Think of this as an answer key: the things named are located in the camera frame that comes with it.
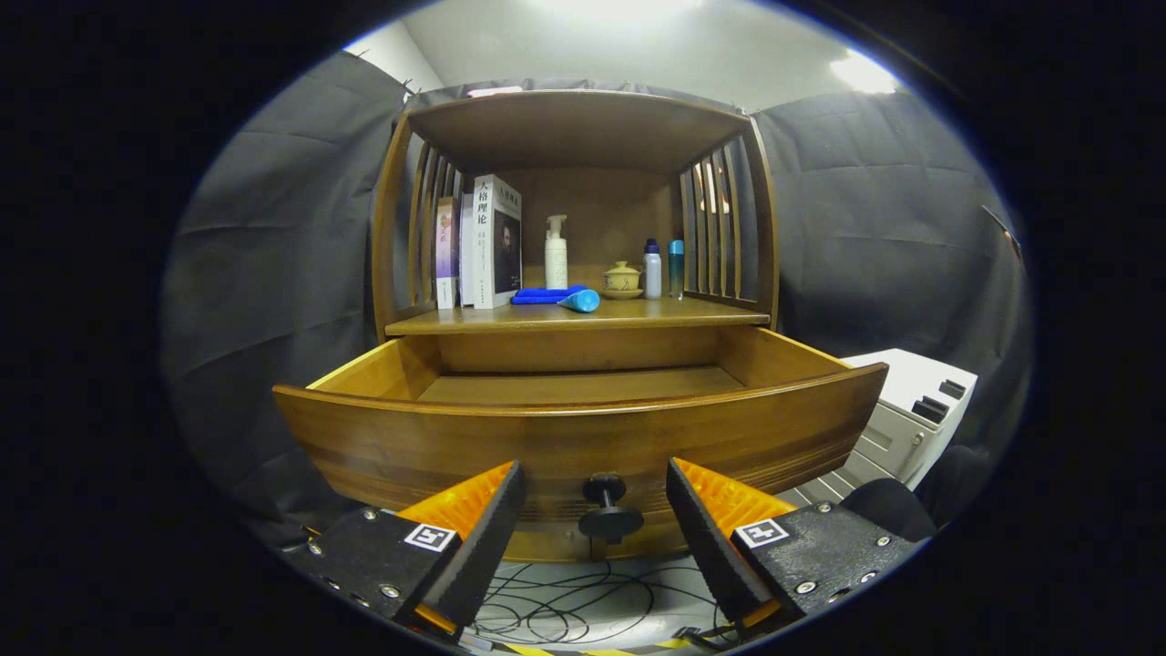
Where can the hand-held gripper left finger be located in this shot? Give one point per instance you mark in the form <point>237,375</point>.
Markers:
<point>483,547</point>

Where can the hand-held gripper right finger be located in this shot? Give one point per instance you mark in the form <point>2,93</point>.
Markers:
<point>710,547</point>

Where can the brown wooden drawer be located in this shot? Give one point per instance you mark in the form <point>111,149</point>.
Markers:
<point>565,437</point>

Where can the blue cosmetic tube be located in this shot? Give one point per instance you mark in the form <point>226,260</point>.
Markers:
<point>583,301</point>

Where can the wooden countertop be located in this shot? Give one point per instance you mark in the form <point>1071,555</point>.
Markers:
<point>656,312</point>

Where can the white filing cabinet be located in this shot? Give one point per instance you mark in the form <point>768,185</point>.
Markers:
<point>897,392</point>

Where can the brown wooden cabinet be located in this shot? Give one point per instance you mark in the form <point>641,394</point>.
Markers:
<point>574,128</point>

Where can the person's dark clothing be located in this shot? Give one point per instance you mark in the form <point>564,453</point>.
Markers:
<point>888,506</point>

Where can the blue folded cloth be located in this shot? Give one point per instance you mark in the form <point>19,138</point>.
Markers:
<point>537,294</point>

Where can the white bottle with blue cap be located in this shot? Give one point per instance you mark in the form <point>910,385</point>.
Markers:
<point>652,273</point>

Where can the yellow lidded teacup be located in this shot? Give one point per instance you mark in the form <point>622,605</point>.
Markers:
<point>622,280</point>

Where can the teal bottle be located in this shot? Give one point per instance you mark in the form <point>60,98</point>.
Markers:
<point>676,264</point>

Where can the large white portrait book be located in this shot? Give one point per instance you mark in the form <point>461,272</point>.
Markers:
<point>483,255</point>

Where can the white pump bottle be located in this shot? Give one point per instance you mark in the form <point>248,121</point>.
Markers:
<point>556,264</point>

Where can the thin white book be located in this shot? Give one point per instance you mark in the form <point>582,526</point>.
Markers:
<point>465,246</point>

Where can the purple book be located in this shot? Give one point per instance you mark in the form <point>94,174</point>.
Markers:
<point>446,246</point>

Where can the long ceiling light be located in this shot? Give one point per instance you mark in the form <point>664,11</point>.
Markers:
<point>861,73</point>

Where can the round ceiling light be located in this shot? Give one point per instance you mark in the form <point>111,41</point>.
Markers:
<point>619,7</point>

